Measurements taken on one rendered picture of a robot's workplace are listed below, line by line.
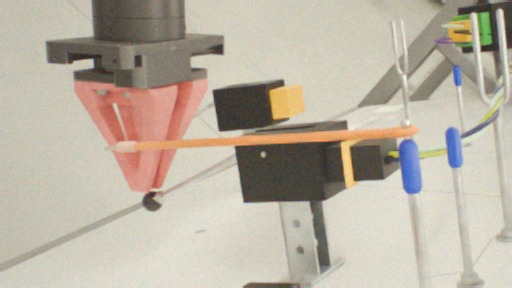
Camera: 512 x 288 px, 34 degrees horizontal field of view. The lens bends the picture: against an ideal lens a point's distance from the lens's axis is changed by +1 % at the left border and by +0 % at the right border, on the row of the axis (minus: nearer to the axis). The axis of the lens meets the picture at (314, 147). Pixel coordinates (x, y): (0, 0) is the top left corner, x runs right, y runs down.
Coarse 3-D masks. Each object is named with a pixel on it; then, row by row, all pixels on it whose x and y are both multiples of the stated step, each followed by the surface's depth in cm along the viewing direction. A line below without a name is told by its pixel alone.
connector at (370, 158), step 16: (336, 144) 47; (368, 144) 46; (384, 144) 46; (336, 160) 46; (352, 160) 46; (368, 160) 45; (384, 160) 46; (336, 176) 46; (368, 176) 46; (384, 176) 45
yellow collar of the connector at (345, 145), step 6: (342, 144) 45; (348, 144) 46; (342, 150) 46; (348, 150) 46; (342, 156) 46; (348, 156) 46; (348, 162) 46; (348, 168) 46; (348, 174) 46; (348, 180) 46; (348, 186) 46
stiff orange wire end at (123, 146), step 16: (384, 128) 33; (400, 128) 33; (416, 128) 32; (128, 144) 40; (144, 144) 40; (160, 144) 39; (176, 144) 39; (192, 144) 38; (208, 144) 37; (224, 144) 37; (240, 144) 37
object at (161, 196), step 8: (264, 152) 47; (224, 160) 51; (232, 160) 51; (208, 168) 52; (216, 168) 51; (224, 168) 51; (200, 176) 52; (208, 176) 52; (176, 184) 53; (184, 184) 53; (192, 184) 53; (160, 192) 54; (168, 192) 54; (176, 192) 53; (160, 200) 54
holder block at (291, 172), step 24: (264, 144) 47; (288, 144) 47; (312, 144) 46; (240, 168) 48; (264, 168) 48; (288, 168) 47; (312, 168) 46; (264, 192) 48; (288, 192) 47; (312, 192) 46; (336, 192) 47
